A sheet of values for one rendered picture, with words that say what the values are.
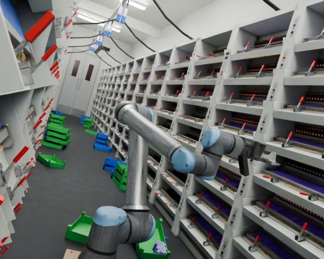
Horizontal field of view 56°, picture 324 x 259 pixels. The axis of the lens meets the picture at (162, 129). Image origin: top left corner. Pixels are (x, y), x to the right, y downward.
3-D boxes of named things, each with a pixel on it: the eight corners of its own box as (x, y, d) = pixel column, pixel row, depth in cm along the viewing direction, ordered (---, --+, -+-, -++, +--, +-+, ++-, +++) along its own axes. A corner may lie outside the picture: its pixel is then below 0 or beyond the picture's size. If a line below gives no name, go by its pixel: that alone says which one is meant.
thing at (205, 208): (225, 237, 190) (224, 216, 188) (186, 201, 247) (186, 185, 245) (252, 230, 196) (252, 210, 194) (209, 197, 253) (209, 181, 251)
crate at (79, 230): (94, 247, 190) (98, 235, 189) (64, 237, 191) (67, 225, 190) (106, 230, 220) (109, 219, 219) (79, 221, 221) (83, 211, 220)
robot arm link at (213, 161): (185, 172, 133) (195, 146, 132) (201, 174, 141) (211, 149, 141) (201, 181, 127) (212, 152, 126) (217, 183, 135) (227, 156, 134)
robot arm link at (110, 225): (80, 238, 147) (90, 203, 147) (109, 237, 159) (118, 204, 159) (96, 254, 136) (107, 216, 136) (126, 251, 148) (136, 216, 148)
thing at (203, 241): (215, 266, 191) (214, 246, 189) (179, 224, 248) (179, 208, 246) (243, 259, 197) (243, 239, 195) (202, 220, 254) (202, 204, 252)
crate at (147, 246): (165, 261, 200) (171, 253, 197) (137, 257, 193) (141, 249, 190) (158, 226, 225) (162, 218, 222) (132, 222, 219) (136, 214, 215)
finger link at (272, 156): (285, 155, 136) (265, 148, 137) (281, 168, 137) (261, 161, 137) (283, 154, 140) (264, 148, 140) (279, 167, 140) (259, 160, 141)
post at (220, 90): (174, 235, 248) (240, 23, 240) (171, 230, 257) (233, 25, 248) (196, 239, 255) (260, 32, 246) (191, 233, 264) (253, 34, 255)
